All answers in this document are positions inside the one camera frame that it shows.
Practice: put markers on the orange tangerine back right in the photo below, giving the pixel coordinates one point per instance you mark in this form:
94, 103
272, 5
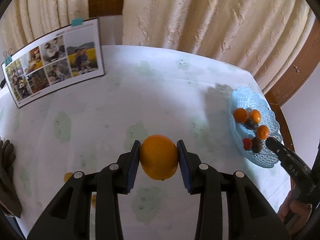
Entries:
255, 116

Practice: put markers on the person's right hand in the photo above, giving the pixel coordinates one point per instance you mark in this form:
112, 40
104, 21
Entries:
298, 208

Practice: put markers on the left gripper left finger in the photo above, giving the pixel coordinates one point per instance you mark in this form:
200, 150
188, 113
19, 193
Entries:
67, 215

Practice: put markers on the teal binder clip top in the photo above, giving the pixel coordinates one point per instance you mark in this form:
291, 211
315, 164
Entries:
77, 19

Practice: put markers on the large orange fruit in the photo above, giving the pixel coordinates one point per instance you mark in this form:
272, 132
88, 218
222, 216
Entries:
159, 157

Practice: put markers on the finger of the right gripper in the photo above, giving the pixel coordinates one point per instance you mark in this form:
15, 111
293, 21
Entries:
298, 170

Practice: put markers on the dark passion fruit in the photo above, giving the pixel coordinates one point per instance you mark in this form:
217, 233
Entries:
251, 124
257, 145

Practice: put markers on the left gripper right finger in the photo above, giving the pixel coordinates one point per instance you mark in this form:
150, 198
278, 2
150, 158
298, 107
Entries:
250, 216

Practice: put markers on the teal binder clip left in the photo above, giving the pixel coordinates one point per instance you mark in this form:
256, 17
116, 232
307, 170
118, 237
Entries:
8, 56

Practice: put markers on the small red tomato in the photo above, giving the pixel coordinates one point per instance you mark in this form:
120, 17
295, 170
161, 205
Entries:
247, 144

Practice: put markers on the dark green glove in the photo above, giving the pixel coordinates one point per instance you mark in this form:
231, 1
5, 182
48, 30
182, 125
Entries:
10, 202

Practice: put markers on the light blue lattice fruit basket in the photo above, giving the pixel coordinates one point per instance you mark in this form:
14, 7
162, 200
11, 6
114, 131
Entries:
243, 97

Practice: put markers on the cream curtain left panel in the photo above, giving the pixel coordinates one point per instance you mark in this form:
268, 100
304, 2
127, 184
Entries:
26, 20

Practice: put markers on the orange tangerine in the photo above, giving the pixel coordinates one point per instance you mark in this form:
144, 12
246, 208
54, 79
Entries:
240, 115
262, 132
255, 116

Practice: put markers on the photo calendar board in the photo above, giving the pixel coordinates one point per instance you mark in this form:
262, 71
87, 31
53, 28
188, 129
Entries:
54, 61

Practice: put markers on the dark passion fruit centre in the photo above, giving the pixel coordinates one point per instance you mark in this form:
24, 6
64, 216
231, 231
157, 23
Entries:
251, 124

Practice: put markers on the cream textured curtain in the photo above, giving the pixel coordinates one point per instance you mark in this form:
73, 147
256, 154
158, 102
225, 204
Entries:
262, 37

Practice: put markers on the orange tangerine back left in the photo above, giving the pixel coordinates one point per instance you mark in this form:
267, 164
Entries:
240, 115

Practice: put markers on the teal binder clip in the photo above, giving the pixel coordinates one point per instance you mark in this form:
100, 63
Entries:
8, 56
77, 19

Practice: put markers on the dark passion fruit front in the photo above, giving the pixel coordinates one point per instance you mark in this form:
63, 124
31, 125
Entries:
257, 145

